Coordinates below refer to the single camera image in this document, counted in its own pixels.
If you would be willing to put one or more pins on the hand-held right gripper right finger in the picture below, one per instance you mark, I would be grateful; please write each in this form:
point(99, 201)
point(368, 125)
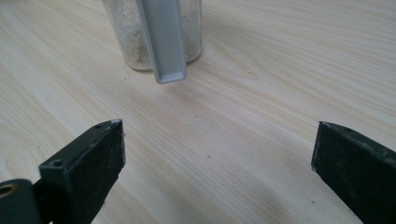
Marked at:
point(358, 174)

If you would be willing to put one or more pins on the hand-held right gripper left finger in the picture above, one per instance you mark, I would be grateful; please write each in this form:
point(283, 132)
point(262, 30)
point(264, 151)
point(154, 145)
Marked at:
point(84, 174)

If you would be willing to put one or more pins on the clear jar with grey lid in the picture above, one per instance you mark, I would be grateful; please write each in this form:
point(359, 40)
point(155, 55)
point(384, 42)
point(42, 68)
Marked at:
point(165, 37)

